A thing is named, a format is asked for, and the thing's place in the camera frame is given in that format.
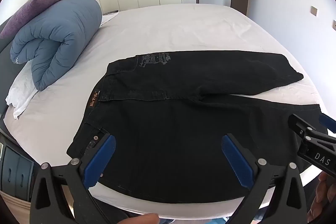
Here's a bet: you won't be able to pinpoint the bed with white sheet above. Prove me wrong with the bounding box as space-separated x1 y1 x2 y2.
3 3 332 219

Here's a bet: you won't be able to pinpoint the rolled blue duvet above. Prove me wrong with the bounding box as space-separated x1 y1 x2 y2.
10 0 103 91

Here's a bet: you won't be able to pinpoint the black pants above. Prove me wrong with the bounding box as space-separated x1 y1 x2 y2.
66 51 321 205

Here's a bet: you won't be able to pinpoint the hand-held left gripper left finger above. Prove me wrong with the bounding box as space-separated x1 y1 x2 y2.
30 133 116 224

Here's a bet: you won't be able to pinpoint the dark blue nightstand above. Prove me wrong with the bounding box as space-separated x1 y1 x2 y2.
0 131 35 199

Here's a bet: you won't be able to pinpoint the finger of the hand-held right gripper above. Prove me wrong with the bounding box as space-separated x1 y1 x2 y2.
318 113 336 133
288 114 320 139

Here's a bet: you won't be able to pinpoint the person's right hand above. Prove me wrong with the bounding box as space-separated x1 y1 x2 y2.
307 171 336 224

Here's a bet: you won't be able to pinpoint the person's left hand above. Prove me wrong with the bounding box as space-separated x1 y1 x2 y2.
115 213 161 224

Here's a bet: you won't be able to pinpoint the white crumpled cloth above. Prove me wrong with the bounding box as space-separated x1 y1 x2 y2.
5 63 40 120

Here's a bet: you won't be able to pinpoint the purple pillow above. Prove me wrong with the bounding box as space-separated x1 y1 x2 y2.
0 0 69 39

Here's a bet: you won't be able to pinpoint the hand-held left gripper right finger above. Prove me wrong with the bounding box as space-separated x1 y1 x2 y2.
221 133 308 224

